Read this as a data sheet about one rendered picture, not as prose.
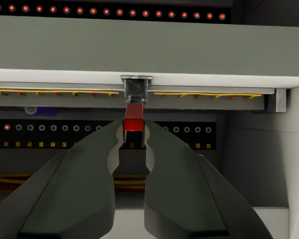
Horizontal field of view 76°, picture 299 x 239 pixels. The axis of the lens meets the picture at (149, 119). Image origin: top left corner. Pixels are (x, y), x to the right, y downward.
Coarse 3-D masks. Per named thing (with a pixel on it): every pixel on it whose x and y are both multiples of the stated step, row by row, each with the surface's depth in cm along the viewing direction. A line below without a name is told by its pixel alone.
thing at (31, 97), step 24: (0, 96) 23; (24, 96) 23; (48, 96) 23; (72, 96) 23; (96, 96) 23; (120, 96) 23; (168, 96) 23; (192, 96) 23; (216, 96) 22; (240, 96) 24
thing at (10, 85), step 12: (0, 84) 20; (12, 84) 21; (24, 84) 21; (36, 84) 21; (48, 84) 21; (60, 84) 21; (72, 84) 21; (84, 84) 21; (96, 84) 21; (108, 84) 21; (120, 84) 21
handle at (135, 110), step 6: (132, 96) 18; (132, 102) 16; (138, 102) 16; (132, 108) 14; (138, 108) 14; (126, 114) 12; (132, 114) 12; (138, 114) 12; (126, 120) 12; (132, 120) 12; (138, 120) 12; (126, 126) 12; (132, 126) 12; (138, 126) 12
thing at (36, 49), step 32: (0, 32) 16; (32, 32) 16; (64, 32) 16; (96, 32) 16; (128, 32) 16; (160, 32) 16; (192, 32) 16; (224, 32) 17; (256, 32) 17; (288, 32) 17; (0, 64) 16; (32, 64) 16; (64, 64) 16; (96, 64) 16; (128, 64) 16; (160, 64) 16; (192, 64) 16; (224, 64) 17; (256, 64) 17; (288, 64) 17; (288, 96) 22; (256, 128) 29; (288, 128) 22
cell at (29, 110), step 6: (24, 108) 26; (30, 108) 26; (36, 108) 26; (42, 108) 27; (48, 108) 29; (54, 108) 31; (30, 114) 26; (36, 114) 26; (42, 114) 28; (48, 114) 30; (54, 114) 31
